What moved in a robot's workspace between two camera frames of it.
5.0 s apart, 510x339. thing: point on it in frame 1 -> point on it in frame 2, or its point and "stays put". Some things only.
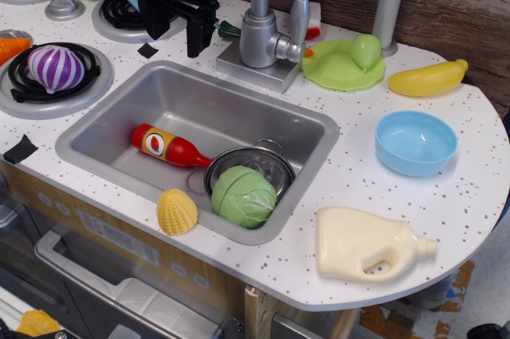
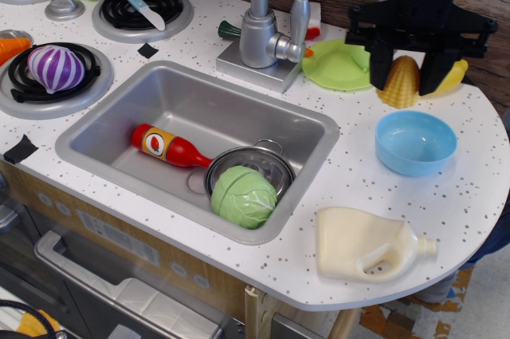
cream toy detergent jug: x=347 y=239 stays put
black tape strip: x=21 y=151 stays put
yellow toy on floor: x=36 y=322 stays put
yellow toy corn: x=176 y=212 -> x=402 y=84
